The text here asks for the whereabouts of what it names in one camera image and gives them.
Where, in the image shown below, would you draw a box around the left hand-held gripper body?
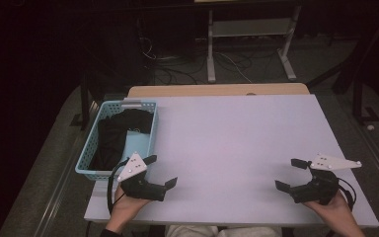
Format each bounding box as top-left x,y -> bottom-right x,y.
116,151 -> 166,202

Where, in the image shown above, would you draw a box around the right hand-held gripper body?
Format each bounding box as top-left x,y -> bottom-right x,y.
289,153 -> 363,205

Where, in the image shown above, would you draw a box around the light blue plastic basket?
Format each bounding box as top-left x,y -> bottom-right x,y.
74,99 -> 160,182

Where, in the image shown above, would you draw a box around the black cloth garment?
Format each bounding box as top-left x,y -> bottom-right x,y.
88,108 -> 155,172

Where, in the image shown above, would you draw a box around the person's left hand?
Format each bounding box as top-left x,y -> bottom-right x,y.
111,185 -> 153,229

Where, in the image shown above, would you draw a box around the person's right hand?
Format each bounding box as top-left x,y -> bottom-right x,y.
301,190 -> 353,229

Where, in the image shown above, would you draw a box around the person's light trouser legs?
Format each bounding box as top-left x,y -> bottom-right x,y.
164,224 -> 282,237

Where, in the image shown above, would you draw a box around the black metal stand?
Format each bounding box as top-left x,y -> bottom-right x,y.
70,70 -> 95,131
350,78 -> 379,124

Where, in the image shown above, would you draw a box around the wooden table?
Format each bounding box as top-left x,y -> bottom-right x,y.
126,82 -> 311,99

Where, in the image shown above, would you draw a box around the grey metal stand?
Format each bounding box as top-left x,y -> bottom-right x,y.
206,4 -> 302,83

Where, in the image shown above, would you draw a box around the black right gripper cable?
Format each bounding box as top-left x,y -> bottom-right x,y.
337,177 -> 357,212

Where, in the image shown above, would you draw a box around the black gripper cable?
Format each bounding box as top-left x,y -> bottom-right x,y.
337,177 -> 357,212
107,157 -> 130,215

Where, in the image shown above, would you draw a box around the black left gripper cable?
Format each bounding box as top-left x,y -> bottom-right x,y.
107,157 -> 130,215

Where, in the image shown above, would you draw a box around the bundle of floor cables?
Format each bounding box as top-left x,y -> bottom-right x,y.
137,36 -> 255,85

